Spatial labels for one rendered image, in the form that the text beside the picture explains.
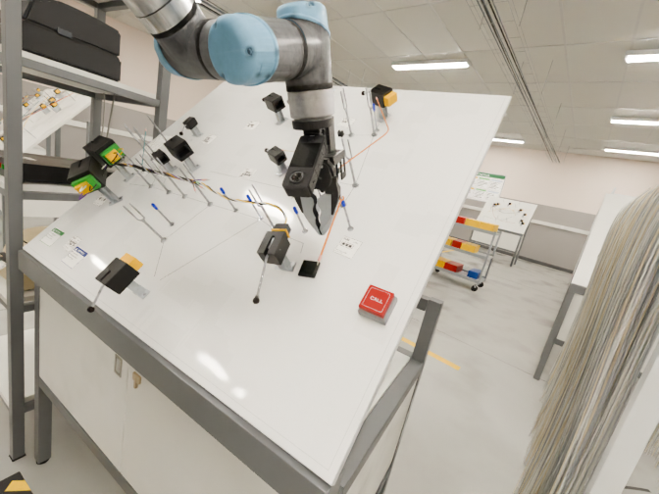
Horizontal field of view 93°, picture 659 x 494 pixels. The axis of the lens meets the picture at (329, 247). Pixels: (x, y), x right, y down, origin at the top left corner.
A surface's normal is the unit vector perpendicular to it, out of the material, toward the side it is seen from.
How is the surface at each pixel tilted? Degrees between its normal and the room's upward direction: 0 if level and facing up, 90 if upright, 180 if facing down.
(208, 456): 90
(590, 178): 90
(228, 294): 47
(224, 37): 112
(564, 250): 90
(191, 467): 90
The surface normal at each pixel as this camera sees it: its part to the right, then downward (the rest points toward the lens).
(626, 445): -0.63, 0.04
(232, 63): -0.55, 0.44
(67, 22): 0.85, 0.29
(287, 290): -0.23, -0.59
